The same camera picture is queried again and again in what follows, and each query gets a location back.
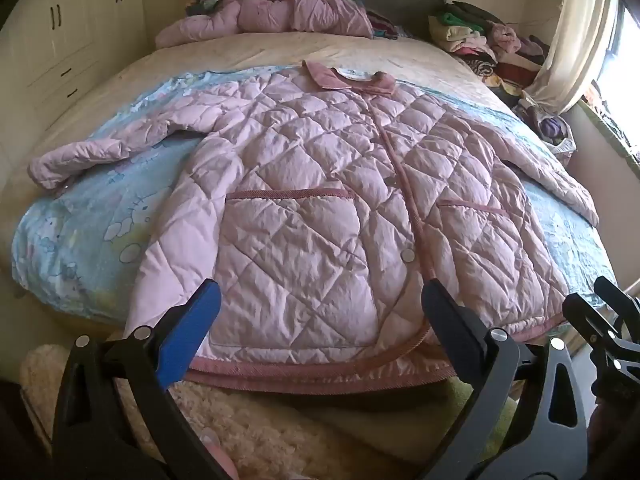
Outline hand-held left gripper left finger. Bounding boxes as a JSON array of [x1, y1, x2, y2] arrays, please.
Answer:
[[52, 278, 236, 480]]

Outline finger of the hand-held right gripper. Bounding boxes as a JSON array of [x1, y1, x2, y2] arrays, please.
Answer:
[[562, 292, 623, 361], [594, 276, 640, 333]]

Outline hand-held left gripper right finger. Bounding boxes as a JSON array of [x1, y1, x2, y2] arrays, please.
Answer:
[[421, 278, 588, 480]]

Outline pink quilted jacket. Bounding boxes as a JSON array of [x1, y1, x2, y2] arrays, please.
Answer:
[[27, 60, 600, 395]]

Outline pile of folded clothes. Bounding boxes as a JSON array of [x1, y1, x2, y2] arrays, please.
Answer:
[[427, 0, 556, 106]]

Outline colourful striped clothes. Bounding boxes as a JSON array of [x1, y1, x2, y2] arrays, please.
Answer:
[[367, 10, 413, 41]]

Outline green floor mat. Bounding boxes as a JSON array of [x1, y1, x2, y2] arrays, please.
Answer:
[[310, 375, 521, 480]]

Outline fluffy beige rug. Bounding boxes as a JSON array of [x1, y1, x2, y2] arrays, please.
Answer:
[[20, 342, 401, 480]]

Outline blue cartoon print blanket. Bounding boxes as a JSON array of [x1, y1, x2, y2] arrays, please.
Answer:
[[11, 67, 618, 326]]

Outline purple cloth bundle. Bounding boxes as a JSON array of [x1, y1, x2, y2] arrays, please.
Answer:
[[520, 92, 578, 153]]

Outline window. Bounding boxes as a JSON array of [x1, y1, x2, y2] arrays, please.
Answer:
[[590, 0, 640, 111]]

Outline cream curtain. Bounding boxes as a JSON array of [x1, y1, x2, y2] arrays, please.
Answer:
[[522, 0, 621, 116]]

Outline bed with beige sheet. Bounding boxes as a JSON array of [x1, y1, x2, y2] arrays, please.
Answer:
[[0, 30, 621, 341]]

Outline cream wardrobe with drawers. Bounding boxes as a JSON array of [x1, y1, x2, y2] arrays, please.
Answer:
[[0, 0, 151, 161]]

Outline pink puffy coat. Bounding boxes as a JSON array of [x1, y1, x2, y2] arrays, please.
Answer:
[[155, 0, 375, 48]]

